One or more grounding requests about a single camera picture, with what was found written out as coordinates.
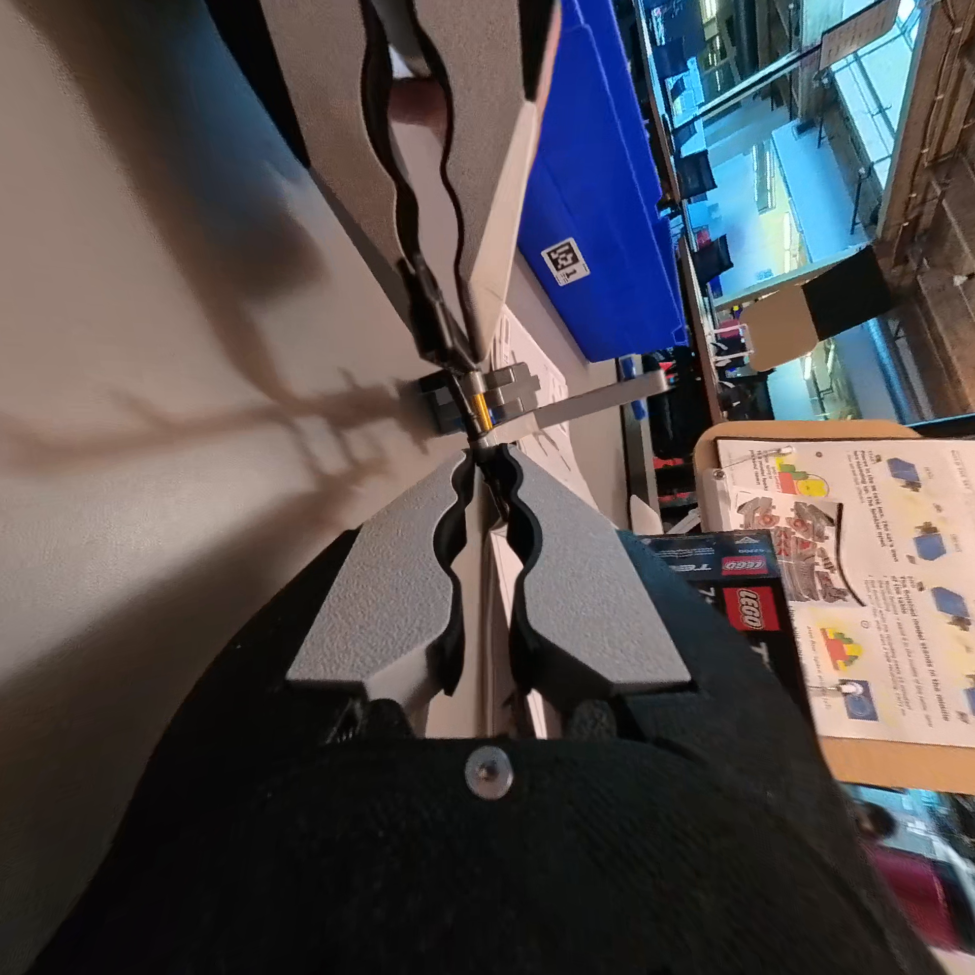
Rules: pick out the light grey toy brick beam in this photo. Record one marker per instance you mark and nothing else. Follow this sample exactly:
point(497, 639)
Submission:
point(594, 400)

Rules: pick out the printed instruction sheet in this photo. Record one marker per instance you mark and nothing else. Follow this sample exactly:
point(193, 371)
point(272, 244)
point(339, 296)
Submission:
point(899, 579)

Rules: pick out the white marker sticker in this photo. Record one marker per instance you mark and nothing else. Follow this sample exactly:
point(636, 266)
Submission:
point(565, 261)

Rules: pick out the black toy set box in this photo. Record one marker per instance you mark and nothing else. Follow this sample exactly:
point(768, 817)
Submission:
point(731, 647)

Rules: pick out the tan and black box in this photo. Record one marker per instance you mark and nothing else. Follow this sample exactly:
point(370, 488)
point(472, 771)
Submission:
point(800, 320)

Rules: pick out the dark red cylinder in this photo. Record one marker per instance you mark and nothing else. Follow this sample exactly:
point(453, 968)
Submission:
point(929, 891)

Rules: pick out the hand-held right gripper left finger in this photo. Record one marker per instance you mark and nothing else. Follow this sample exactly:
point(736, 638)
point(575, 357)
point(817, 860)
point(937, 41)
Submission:
point(373, 609)

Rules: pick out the black chair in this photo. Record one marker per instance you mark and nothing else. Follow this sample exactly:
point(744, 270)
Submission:
point(695, 174)
point(711, 259)

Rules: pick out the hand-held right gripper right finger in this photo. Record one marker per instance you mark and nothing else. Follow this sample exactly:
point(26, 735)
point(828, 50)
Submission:
point(602, 609)

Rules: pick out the hanging sign board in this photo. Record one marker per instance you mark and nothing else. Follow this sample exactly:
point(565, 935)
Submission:
point(857, 34)

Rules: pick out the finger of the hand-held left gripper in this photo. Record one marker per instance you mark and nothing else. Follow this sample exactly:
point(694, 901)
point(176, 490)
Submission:
point(335, 137)
point(487, 114)

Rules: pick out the person's left hand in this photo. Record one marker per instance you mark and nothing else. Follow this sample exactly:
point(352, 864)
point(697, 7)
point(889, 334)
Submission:
point(417, 105)

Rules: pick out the dark grey toy motor block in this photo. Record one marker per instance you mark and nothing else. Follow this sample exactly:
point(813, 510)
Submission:
point(503, 392)

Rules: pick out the sticker sheet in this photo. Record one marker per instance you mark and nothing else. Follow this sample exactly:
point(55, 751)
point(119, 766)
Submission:
point(807, 548)

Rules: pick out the beige desk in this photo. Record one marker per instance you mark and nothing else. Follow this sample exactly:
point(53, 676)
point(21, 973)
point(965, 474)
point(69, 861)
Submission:
point(152, 457)

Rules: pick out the open instruction booklet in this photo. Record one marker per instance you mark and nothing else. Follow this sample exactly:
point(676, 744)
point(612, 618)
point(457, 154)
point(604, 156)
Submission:
point(499, 594)

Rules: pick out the blue storage bin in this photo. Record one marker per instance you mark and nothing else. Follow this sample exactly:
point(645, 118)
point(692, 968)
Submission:
point(602, 152)

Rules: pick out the instruction sheet on board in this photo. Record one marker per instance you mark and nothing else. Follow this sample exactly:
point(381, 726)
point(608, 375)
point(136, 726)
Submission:
point(899, 765)

